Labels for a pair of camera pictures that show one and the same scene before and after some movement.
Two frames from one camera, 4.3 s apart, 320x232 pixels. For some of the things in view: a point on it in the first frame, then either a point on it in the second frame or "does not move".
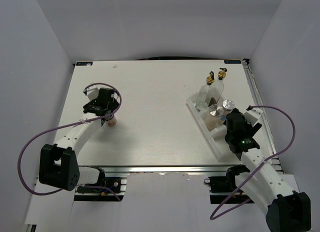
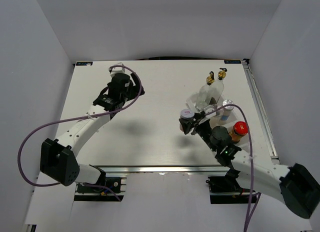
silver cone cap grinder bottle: x=212 y=116 does not move
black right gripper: x=251 y=128 → x=187 y=124
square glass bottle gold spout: x=217 y=88 does not move
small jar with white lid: x=112 y=122 → x=186 y=114
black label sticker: x=84 y=63 does not move
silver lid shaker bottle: x=227 y=107 does not move
